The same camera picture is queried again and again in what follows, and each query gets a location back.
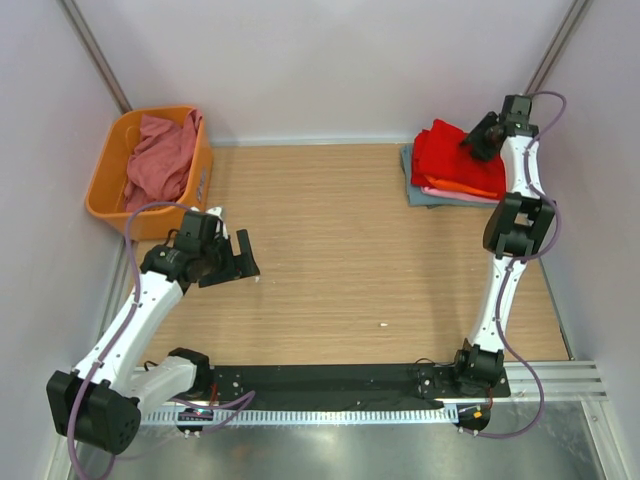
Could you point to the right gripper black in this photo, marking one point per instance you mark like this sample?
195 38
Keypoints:
478 151

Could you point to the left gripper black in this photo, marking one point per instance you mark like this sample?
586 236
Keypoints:
238 266

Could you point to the red t shirt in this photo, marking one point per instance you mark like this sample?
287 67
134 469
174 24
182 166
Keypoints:
437 154

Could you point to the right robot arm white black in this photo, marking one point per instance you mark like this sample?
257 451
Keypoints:
513 236

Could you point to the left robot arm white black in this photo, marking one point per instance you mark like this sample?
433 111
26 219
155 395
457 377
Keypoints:
102 400

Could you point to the folded orange shirt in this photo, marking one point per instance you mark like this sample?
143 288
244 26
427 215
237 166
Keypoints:
452 186

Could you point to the folded pink shirt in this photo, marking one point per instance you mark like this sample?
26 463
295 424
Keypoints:
460 196

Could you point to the right corner aluminium profile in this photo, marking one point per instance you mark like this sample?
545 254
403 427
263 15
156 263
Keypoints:
569 25

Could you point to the corner aluminium profile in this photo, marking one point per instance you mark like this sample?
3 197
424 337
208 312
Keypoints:
569 25
90 44

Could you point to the pink crumpled shirt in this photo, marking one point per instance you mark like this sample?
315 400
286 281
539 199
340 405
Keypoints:
158 168

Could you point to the orange plastic basket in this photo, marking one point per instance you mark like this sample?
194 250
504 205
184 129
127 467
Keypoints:
105 196

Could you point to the left corner aluminium profile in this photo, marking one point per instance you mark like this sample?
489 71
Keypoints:
90 44

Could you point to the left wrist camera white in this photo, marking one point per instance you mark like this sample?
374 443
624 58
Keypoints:
218 212

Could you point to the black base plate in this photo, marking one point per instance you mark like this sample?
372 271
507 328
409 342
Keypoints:
351 387

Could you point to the slotted cable duct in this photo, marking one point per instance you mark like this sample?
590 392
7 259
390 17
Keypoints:
172 415

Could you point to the aluminium rail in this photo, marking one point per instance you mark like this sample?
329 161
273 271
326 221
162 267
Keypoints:
561 381

